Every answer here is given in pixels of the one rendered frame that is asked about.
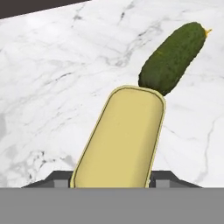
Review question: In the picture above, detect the green cucumber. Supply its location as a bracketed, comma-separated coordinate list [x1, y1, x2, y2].
[137, 21, 214, 97]

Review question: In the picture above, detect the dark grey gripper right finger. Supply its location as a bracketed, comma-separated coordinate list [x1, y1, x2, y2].
[149, 171, 203, 189]

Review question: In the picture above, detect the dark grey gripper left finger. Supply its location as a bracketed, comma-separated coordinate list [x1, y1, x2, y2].
[22, 171, 74, 189]

